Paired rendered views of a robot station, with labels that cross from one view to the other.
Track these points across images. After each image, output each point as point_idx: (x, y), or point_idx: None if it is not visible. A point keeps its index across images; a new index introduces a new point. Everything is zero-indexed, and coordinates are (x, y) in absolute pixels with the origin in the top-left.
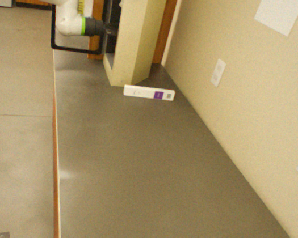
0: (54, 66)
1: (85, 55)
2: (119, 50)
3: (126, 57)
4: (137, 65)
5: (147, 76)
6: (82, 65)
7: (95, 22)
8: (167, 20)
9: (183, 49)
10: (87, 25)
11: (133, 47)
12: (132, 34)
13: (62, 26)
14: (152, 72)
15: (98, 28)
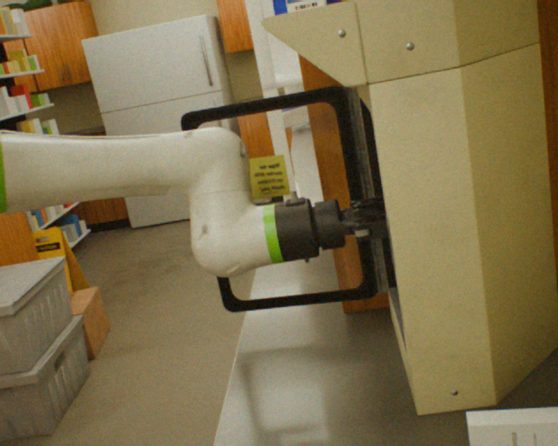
0: (233, 369)
1: (337, 303)
2: (409, 285)
3: (445, 304)
4: (500, 320)
5: (555, 341)
6: (323, 343)
7: (307, 213)
8: None
9: None
10: (282, 229)
11: (462, 265)
12: (443, 221)
13: (205, 254)
14: None
15: (323, 226)
